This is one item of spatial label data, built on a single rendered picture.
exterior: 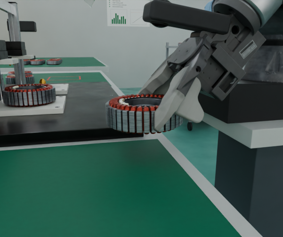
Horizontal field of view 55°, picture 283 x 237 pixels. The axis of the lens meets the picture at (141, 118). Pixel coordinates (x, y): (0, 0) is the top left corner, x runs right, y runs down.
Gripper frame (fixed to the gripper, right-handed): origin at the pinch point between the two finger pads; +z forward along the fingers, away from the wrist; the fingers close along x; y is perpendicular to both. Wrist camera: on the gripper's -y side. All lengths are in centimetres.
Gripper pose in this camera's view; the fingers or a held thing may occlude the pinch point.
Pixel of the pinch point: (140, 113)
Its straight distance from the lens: 40.1
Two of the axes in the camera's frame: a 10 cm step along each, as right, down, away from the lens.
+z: -6.3, 7.7, 0.6
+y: 7.4, 5.8, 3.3
